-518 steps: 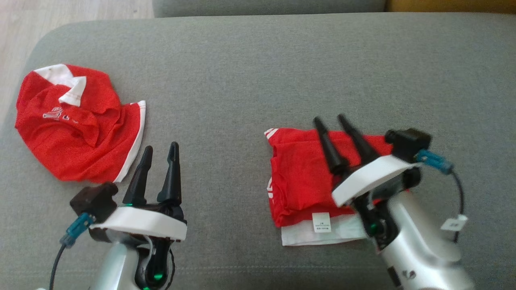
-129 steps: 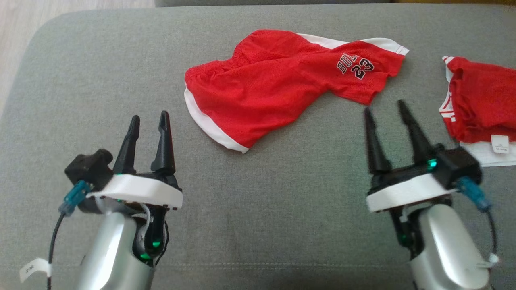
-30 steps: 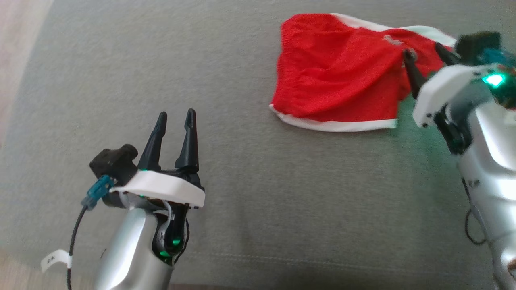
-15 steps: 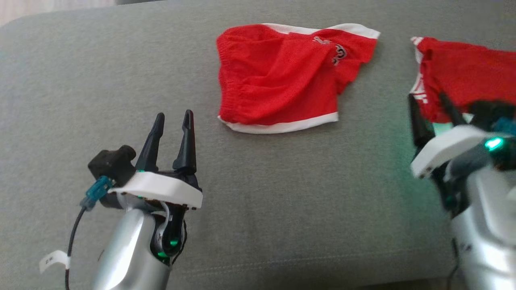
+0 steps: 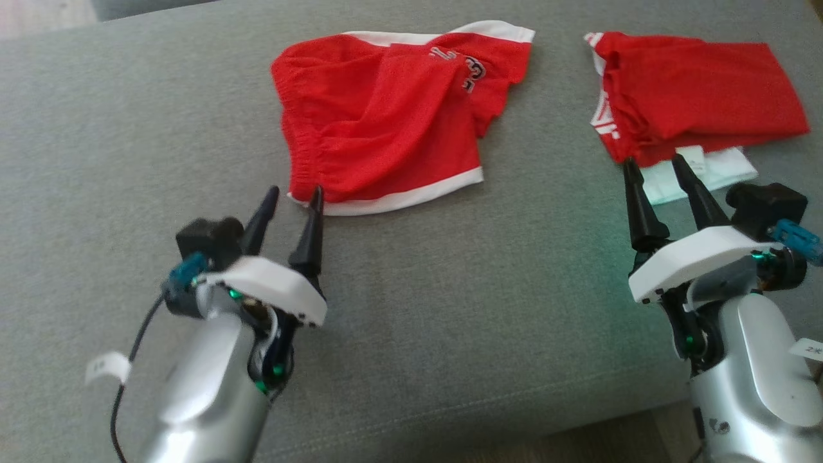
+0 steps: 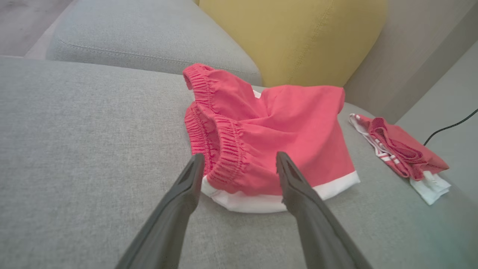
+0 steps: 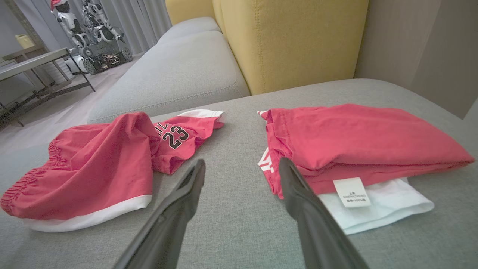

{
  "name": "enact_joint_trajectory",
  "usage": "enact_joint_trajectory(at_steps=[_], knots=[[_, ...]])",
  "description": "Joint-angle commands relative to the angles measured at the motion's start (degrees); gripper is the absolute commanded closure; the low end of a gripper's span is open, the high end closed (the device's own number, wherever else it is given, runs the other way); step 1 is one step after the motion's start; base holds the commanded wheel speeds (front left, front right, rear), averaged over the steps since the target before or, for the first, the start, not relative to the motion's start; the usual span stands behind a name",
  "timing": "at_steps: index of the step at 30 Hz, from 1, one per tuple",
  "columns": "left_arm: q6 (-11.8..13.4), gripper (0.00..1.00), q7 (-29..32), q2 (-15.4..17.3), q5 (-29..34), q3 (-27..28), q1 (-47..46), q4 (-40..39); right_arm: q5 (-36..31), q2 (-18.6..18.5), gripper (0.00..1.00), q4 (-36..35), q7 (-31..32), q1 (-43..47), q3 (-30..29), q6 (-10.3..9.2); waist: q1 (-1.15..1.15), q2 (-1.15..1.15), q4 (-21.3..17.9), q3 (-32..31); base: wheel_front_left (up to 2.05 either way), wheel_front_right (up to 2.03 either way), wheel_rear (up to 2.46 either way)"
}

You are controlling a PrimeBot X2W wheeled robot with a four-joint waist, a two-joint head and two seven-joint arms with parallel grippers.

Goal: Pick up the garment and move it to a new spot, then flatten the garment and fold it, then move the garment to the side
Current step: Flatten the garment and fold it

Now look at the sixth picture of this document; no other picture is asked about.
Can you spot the red shorts with white hem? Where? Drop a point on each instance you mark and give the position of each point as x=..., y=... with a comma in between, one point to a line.
x=291, y=130

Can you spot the grey fabric sofa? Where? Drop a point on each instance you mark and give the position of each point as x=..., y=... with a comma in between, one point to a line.
x=93, y=142

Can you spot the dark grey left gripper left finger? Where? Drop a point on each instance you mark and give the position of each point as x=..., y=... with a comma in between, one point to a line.
x=168, y=224

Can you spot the large yellow sofa back cushion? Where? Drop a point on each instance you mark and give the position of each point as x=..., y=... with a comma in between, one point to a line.
x=291, y=41

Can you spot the red white basketball jersey shirt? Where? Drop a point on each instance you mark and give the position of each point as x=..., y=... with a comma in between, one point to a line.
x=403, y=153

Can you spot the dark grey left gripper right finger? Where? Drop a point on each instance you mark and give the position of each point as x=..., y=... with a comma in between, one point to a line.
x=317, y=228

